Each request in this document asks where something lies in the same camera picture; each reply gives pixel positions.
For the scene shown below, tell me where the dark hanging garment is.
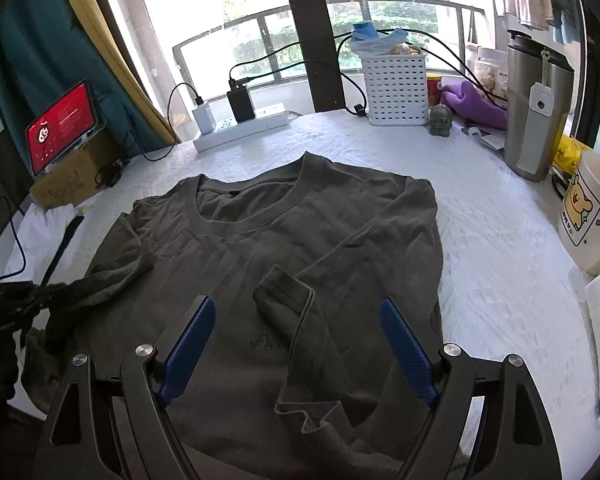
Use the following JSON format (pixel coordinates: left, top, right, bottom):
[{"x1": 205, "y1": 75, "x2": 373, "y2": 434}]
[{"x1": 547, "y1": 0, "x2": 578, "y2": 43}]

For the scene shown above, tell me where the green figurine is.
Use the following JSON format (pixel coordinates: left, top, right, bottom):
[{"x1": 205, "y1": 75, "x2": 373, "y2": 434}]
[{"x1": 428, "y1": 104, "x2": 453, "y2": 137}]

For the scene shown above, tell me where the white charger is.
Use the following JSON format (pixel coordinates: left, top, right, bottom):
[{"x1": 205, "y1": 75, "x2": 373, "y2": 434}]
[{"x1": 192, "y1": 101, "x2": 217, "y2": 136}]

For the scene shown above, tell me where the black charger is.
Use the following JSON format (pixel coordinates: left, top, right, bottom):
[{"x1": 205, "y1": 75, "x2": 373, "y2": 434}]
[{"x1": 226, "y1": 79, "x2": 255, "y2": 123}]

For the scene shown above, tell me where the stainless steel tumbler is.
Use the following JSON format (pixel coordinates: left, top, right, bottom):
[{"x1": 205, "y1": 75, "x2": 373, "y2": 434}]
[{"x1": 503, "y1": 30, "x2": 576, "y2": 182}]

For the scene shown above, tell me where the cardboard box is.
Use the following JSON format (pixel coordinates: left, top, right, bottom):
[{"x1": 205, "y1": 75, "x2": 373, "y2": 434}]
[{"x1": 29, "y1": 130, "x2": 123, "y2": 211}]

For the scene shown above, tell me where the purple plush toy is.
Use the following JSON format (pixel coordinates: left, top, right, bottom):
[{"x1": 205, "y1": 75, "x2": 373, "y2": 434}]
[{"x1": 440, "y1": 81, "x2": 510, "y2": 131}]

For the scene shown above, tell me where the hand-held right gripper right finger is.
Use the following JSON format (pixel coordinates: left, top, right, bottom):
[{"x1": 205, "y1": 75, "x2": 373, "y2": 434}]
[{"x1": 380, "y1": 296, "x2": 563, "y2": 480}]

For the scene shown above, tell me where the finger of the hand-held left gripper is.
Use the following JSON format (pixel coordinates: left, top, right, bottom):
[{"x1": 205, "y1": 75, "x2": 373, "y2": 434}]
[{"x1": 0, "y1": 282, "x2": 56, "y2": 311}]

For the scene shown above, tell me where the blue plastic bag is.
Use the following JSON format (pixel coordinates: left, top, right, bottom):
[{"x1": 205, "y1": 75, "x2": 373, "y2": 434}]
[{"x1": 350, "y1": 22, "x2": 411, "y2": 53}]

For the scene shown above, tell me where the white power strip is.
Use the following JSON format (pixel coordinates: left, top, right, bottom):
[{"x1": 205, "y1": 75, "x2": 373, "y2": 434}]
[{"x1": 192, "y1": 102, "x2": 290, "y2": 152}]

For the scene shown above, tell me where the white hang tag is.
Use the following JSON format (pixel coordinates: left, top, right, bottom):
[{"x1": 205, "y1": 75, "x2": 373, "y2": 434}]
[{"x1": 527, "y1": 82, "x2": 553, "y2": 116}]

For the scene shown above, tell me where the long black cable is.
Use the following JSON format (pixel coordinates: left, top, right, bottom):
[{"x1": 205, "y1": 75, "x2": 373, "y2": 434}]
[{"x1": 0, "y1": 195, "x2": 28, "y2": 283}]

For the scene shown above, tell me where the tablet with red screen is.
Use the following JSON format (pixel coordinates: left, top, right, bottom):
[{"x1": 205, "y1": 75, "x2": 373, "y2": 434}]
[{"x1": 24, "y1": 80, "x2": 101, "y2": 177}]

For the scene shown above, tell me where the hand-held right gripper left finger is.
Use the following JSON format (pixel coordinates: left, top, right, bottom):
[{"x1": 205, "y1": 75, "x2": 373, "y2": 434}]
[{"x1": 32, "y1": 295, "x2": 217, "y2": 480}]

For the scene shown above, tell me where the black window post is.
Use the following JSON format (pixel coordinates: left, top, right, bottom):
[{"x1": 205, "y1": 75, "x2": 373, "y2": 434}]
[{"x1": 276, "y1": 0, "x2": 346, "y2": 113}]

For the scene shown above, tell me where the teal curtain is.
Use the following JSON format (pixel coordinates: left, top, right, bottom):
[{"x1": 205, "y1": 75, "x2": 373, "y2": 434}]
[{"x1": 0, "y1": 0, "x2": 168, "y2": 156}]

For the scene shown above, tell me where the white pillow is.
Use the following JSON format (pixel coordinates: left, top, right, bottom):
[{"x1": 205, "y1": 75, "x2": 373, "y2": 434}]
[{"x1": 0, "y1": 203, "x2": 81, "y2": 286}]

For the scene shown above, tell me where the yellow plastic bag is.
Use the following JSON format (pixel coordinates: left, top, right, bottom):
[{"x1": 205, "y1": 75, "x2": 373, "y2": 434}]
[{"x1": 552, "y1": 135, "x2": 593, "y2": 173}]

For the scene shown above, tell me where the black strap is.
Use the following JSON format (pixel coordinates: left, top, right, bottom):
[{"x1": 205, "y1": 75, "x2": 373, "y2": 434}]
[{"x1": 40, "y1": 215, "x2": 86, "y2": 286}]

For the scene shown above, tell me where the white plastic basket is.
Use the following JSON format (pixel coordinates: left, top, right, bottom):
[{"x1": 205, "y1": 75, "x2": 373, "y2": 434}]
[{"x1": 362, "y1": 52, "x2": 428, "y2": 127}]

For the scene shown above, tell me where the coiled black cable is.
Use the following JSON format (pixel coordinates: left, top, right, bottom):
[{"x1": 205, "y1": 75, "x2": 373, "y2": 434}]
[{"x1": 95, "y1": 160, "x2": 126, "y2": 188}]

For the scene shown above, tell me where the clear snack jar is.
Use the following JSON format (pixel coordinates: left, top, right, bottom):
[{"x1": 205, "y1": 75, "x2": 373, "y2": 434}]
[{"x1": 475, "y1": 47, "x2": 509, "y2": 98}]

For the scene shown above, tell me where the dark olive t-shirt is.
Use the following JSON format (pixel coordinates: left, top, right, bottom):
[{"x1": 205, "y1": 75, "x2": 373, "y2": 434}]
[{"x1": 20, "y1": 151, "x2": 473, "y2": 480}]

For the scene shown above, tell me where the red yellow can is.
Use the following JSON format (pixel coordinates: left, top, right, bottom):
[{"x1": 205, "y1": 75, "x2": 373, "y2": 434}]
[{"x1": 426, "y1": 73, "x2": 443, "y2": 107}]

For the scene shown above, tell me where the white bear print mug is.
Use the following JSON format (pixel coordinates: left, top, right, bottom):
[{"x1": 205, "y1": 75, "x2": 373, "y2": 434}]
[{"x1": 557, "y1": 150, "x2": 600, "y2": 276}]

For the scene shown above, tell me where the clear tablet stand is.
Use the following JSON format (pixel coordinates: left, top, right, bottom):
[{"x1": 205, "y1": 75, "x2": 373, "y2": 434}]
[{"x1": 35, "y1": 122, "x2": 106, "y2": 177}]

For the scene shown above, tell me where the balcony railing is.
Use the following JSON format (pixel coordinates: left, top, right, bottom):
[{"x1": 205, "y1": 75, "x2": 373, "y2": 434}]
[{"x1": 172, "y1": 0, "x2": 486, "y2": 98}]

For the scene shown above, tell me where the yellow curtain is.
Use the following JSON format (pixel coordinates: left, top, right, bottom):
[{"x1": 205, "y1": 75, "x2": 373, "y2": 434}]
[{"x1": 55, "y1": 0, "x2": 178, "y2": 146}]

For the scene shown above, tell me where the black charger cable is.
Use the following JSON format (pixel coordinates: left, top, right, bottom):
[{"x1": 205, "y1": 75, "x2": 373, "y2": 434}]
[
  {"x1": 125, "y1": 82, "x2": 204, "y2": 163},
  {"x1": 227, "y1": 30, "x2": 506, "y2": 117}
]

